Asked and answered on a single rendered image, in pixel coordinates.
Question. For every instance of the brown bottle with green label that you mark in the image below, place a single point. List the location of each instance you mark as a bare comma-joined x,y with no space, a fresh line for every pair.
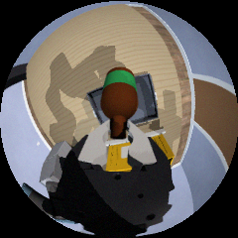
119,99

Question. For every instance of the yellow divided crate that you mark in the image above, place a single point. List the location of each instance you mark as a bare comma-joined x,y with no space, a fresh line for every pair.
117,155

